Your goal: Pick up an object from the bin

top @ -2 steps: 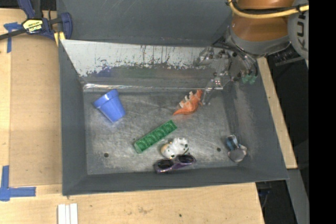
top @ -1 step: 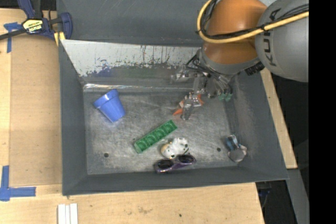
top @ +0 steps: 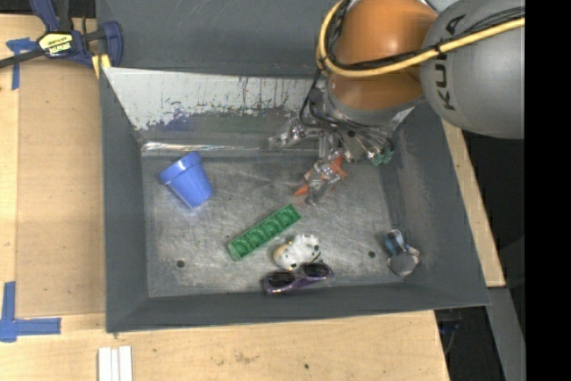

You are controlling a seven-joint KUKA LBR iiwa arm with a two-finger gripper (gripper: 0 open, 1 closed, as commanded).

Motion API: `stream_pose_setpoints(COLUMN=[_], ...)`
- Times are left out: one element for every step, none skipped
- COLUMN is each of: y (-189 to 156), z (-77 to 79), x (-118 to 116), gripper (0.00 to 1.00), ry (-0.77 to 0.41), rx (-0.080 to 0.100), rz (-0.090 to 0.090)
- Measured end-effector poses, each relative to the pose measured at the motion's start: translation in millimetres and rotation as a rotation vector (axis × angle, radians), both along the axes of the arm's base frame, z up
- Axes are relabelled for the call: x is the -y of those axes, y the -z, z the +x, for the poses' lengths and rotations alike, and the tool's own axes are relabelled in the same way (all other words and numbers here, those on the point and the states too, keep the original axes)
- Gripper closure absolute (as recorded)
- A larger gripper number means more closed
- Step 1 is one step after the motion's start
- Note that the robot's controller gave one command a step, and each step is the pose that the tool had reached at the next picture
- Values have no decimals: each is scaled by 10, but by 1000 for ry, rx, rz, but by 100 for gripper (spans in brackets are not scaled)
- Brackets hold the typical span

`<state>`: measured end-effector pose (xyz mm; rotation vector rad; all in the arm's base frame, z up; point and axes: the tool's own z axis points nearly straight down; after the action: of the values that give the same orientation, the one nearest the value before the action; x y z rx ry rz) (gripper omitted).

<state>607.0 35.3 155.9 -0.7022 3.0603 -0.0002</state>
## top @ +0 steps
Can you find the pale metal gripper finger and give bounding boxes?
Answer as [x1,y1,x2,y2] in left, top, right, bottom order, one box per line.
[306,171,348,207]
[304,159,336,195]

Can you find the orange pointed toy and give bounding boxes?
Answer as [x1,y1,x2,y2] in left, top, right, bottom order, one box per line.
[293,153,346,198]

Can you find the white spotted toy animal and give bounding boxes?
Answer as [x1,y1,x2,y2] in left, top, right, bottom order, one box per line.
[272,233,323,273]

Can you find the dark green flat block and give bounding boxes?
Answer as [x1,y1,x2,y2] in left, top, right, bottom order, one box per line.
[227,203,302,262]

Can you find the grey metal bin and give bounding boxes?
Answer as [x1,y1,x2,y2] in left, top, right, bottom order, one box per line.
[94,0,492,334]

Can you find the purple sunglasses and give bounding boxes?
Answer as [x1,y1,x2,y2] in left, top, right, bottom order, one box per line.
[260,261,335,296]

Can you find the blue and grey toy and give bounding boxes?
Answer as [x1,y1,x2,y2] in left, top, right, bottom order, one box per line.
[384,228,422,278]

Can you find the blue plastic cup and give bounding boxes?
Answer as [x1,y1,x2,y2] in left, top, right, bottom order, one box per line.
[157,151,215,211]

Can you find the pale wood board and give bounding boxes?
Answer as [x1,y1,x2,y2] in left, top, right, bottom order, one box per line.
[15,61,108,319]

